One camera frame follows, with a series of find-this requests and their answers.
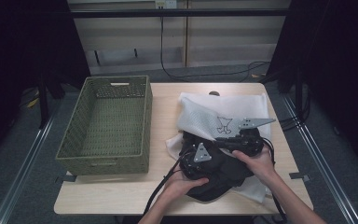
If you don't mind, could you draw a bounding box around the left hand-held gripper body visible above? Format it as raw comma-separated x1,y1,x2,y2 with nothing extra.
179,142,219,180

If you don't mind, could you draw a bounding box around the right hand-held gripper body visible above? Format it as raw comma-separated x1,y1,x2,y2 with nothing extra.
229,117,277,157

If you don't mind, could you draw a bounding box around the dark cloth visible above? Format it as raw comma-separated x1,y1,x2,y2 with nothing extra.
179,130,256,203

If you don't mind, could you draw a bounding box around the white mesh laundry bag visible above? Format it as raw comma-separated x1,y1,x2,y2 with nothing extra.
164,91,273,203

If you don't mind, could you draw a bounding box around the green woven basket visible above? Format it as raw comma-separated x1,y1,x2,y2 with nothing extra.
55,75,154,176

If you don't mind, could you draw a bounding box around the person's right hand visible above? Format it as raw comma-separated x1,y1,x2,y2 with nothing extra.
231,146,278,187

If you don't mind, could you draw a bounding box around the person's left hand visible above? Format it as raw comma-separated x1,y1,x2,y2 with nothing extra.
162,169,211,203

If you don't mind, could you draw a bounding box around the black metal stand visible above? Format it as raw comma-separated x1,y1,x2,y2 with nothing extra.
36,69,67,131
293,62,306,119

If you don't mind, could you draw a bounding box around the black curtain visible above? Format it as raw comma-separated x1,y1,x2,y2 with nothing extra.
265,0,358,175
0,0,91,167

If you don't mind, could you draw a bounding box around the black horizontal bar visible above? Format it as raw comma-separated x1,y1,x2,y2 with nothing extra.
69,8,291,19

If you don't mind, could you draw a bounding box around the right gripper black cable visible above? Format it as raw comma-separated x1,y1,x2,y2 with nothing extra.
261,137,289,224

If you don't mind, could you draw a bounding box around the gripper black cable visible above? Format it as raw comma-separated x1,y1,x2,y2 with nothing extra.
261,137,289,224
143,148,198,218

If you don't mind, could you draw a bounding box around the bundle of black floor cables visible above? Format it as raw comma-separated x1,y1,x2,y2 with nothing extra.
278,90,312,133

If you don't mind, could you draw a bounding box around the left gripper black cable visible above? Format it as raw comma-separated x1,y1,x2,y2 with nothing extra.
143,148,198,218

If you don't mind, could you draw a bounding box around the grey table bracket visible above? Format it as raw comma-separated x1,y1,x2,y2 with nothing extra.
54,175,77,184
288,171,311,183

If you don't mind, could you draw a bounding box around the silver floor rail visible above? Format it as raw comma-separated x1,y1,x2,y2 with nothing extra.
0,105,61,224
281,94,358,224

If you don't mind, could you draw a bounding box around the black hanging wall cable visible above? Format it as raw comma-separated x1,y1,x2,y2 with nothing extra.
159,17,272,83

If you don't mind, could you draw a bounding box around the white wall outlet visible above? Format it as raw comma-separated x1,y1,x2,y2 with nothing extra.
154,0,178,9

